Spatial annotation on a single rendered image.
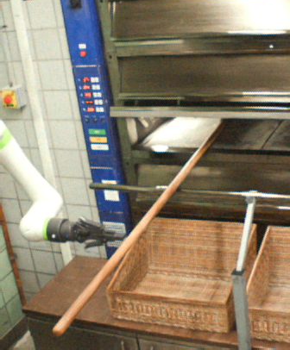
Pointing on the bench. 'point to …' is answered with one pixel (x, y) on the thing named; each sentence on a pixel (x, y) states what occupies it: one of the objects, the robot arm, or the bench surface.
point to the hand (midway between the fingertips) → (115, 235)
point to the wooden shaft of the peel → (133, 236)
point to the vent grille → (116, 231)
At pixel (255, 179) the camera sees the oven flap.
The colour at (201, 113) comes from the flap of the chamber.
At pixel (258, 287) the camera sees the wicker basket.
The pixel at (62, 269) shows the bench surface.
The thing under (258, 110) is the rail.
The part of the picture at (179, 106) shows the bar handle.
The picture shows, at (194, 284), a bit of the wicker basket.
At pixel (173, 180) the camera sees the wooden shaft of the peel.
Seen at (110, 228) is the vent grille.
